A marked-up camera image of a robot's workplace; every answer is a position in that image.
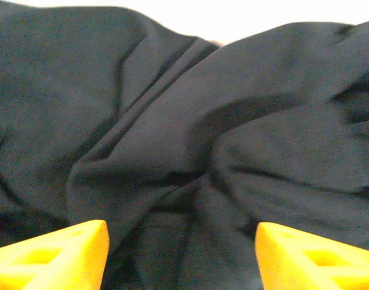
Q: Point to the black t-shirt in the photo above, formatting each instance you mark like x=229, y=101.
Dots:
x=172, y=121

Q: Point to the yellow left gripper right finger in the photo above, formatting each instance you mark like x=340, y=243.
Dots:
x=311, y=262

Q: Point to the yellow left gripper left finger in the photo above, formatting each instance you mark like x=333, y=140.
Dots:
x=51, y=259

